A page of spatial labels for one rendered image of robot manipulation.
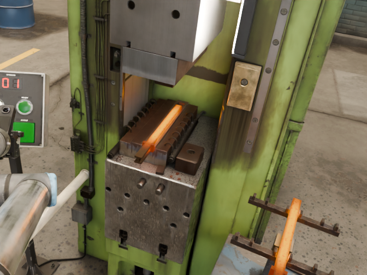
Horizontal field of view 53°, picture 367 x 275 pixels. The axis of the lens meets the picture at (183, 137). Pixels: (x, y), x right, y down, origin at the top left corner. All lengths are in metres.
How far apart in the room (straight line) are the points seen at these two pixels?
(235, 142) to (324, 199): 1.71
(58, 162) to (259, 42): 2.07
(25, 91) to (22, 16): 4.41
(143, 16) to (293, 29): 0.48
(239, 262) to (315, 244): 1.27
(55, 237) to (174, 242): 1.02
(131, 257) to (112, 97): 0.75
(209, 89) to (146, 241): 0.76
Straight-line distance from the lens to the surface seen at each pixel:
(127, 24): 1.26
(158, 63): 1.25
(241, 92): 1.33
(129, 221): 1.62
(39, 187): 0.96
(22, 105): 1.48
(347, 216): 3.01
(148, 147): 1.37
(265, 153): 1.47
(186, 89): 1.79
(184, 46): 1.20
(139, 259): 1.78
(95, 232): 2.12
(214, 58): 1.70
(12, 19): 5.85
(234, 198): 1.62
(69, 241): 2.39
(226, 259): 1.46
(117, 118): 1.60
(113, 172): 1.48
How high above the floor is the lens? 1.80
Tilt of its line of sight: 33 degrees down
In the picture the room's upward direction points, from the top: 8 degrees clockwise
